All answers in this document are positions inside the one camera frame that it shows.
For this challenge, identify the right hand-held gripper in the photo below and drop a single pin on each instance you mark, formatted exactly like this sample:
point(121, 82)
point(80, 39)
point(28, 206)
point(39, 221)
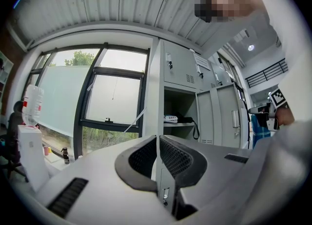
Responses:
point(276, 102)

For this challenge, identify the grey locker door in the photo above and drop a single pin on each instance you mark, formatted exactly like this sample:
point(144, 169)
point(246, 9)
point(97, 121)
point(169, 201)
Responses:
point(220, 114)

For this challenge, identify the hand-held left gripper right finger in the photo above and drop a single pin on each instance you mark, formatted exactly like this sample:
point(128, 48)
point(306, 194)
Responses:
point(207, 170)

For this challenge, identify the person's white shirt torso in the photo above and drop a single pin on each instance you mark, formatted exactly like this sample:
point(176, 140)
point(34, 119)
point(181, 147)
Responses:
point(275, 170)

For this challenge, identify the black office chair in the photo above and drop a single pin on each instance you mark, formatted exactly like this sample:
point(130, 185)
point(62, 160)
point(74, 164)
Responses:
point(11, 163)

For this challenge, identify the white paper notice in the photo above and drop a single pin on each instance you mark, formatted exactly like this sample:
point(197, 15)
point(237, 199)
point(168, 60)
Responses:
point(202, 61)

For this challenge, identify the clear water dispenser bottle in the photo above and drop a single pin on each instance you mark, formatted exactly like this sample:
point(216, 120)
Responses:
point(33, 104)

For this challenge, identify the dark brown bottle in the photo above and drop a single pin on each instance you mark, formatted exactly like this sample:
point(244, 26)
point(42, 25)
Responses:
point(65, 157)

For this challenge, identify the black window frame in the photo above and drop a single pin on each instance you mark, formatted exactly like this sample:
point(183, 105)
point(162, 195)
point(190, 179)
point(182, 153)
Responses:
point(96, 70)

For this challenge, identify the white blue packet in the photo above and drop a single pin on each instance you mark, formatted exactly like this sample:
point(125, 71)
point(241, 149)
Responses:
point(170, 118)

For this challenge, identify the round ceiling light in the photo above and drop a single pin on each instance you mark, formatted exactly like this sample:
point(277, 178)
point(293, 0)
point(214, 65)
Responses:
point(251, 47)

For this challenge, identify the white wall shelf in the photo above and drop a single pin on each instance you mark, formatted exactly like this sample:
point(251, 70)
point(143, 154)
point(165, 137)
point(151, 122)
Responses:
point(5, 70)

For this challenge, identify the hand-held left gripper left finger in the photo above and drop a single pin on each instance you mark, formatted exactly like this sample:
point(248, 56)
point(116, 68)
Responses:
point(104, 190)

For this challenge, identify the person's right forearm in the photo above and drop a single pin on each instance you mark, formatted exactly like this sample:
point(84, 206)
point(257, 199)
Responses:
point(286, 115)

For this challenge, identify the small white jar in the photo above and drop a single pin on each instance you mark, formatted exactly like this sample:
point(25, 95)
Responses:
point(71, 158)

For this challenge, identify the grey metal locker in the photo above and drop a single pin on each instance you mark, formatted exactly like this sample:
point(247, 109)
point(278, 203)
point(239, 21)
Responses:
point(180, 68)

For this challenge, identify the red cup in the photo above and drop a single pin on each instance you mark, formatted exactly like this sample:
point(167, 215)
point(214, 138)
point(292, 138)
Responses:
point(46, 151)

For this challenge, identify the white water dispenser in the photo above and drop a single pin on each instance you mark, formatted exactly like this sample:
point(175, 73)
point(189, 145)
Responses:
point(31, 153)

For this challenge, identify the black metal railing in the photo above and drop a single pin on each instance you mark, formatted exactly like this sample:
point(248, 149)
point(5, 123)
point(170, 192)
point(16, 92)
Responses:
point(267, 73)

